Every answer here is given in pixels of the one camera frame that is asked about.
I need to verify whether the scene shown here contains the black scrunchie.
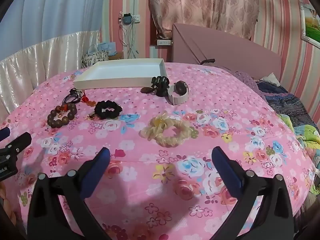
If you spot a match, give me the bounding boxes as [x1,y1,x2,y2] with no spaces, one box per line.
[94,100,123,120]

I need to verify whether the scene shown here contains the framed landscape painting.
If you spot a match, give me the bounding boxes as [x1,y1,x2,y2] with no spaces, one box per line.
[299,2,320,46]

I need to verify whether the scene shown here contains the wooden bead bracelet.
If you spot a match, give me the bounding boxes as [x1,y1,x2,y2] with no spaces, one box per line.
[47,103,77,128]

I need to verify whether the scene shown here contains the black hair claw clip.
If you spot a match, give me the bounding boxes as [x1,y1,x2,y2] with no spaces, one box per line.
[151,76,170,97]

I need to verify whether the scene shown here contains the black cord bracelet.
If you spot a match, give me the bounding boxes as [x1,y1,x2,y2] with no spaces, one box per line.
[62,89,84,105]

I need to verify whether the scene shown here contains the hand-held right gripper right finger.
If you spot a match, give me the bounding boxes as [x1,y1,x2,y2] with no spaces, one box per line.
[210,146,298,240]

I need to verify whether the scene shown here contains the green cartoon blanket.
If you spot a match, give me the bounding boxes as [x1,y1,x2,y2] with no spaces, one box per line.
[277,114,320,195]

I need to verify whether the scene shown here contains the pink padded headboard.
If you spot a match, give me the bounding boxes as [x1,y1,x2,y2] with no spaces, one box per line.
[172,22,283,80]

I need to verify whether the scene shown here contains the light blue gift bag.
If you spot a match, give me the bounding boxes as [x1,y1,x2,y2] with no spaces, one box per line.
[97,42,117,55]

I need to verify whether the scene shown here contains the yellow flower hair tie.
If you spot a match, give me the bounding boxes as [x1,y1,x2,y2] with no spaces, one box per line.
[151,113,171,130]

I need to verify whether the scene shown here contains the white charging cables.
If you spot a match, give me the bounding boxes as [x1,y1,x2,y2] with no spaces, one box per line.
[119,22,139,59]

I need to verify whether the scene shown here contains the white satin curtain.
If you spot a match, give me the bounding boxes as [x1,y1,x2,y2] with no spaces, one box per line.
[0,30,100,117]

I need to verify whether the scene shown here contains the floral tote bag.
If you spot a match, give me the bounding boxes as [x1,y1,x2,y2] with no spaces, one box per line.
[81,50,110,68]

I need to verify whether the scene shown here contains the cream scrunchie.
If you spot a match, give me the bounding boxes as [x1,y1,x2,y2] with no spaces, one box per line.
[140,116,194,148]

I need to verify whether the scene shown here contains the white strap wristwatch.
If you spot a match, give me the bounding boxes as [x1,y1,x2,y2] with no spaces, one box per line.
[167,80,190,105]

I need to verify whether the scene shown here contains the white shallow tray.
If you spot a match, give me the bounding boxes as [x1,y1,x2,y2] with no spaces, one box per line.
[73,58,167,90]

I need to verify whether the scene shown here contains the purple spotted cloth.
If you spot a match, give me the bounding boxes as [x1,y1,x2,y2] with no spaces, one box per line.
[232,70,258,85]

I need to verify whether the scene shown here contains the person's left hand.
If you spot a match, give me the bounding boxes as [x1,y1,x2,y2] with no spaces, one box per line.
[0,181,16,228]

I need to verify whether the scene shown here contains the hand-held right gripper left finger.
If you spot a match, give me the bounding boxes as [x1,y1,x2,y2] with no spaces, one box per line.
[27,147,118,240]

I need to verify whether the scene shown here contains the pink patterned curtain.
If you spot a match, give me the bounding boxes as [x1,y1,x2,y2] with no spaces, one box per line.
[147,0,259,41]

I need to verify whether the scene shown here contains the red knot gourd pendant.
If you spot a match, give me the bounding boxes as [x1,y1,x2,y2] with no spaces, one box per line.
[81,91,97,107]

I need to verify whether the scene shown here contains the light blue curtain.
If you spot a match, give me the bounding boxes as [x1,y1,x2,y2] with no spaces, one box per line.
[0,0,111,62]

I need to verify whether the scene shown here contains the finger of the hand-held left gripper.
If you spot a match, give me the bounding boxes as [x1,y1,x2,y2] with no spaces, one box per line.
[0,132,32,156]
[0,127,12,141]

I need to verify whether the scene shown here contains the white pillow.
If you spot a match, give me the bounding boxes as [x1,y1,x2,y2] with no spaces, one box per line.
[260,72,281,87]

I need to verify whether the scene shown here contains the dark patterned quilt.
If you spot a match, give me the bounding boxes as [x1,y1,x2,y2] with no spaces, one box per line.
[255,80,320,130]

